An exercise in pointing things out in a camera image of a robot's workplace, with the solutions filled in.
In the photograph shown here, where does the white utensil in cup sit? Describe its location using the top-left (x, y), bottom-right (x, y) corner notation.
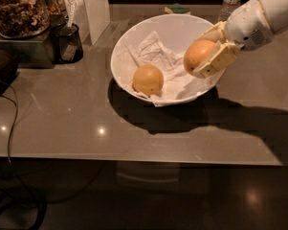
top-left (66, 0), bottom-right (77, 29)

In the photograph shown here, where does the black mesh pen cup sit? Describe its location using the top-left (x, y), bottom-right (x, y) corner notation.
top-left (50, 24), bottom-right (83, 63)

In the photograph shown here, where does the clear plastic water bottle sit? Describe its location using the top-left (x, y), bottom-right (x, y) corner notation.
top-left (218, 0), bottom-right (242, 21)

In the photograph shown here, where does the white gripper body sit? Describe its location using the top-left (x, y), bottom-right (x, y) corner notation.
top-left (225, 0), bottom-right (274, 51)

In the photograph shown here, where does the white paper napkin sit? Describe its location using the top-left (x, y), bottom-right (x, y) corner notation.
top-left (111, 32), bottom-right (223, 106)

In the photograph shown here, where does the white vertical panel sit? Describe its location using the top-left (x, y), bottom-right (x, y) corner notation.
top-left (75, 0), bottom-right (111, 45)

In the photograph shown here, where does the white bowl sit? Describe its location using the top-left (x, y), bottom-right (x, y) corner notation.
top-left (110, 13), bottom-right (228, 105)

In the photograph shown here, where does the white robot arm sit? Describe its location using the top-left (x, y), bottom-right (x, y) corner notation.
top-left (190, 0), bottom-right (288, 78)

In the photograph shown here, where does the green yellow sponge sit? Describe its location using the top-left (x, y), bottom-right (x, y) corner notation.
top-left (164, 4), bottom-right (190, 14)

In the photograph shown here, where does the dark device on left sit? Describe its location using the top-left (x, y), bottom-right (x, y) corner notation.
top-left (0, 50), bottom-right (20, 95)

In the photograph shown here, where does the metal box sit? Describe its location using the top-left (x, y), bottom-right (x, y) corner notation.
top-left (0, 29), bottom-right (56, 69)

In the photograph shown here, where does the glass jar of nuts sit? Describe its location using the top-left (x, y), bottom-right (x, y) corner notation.
top-left (0, 0), bottom-right (50, 39)

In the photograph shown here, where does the black cable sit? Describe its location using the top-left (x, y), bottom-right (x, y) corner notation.
top-left (0, 80), bottom-right (48, 230)

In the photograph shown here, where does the orange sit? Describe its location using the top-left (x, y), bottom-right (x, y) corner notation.
top-left (132, 64), bottom-right (164, 97)
top-left (183, 39), bottom-right (215, 75)

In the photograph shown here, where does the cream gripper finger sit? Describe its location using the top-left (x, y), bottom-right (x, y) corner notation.
top-left (192, 41), bottom-right (238, 79)
top-left (198, 21), bottom-right (228, 43)

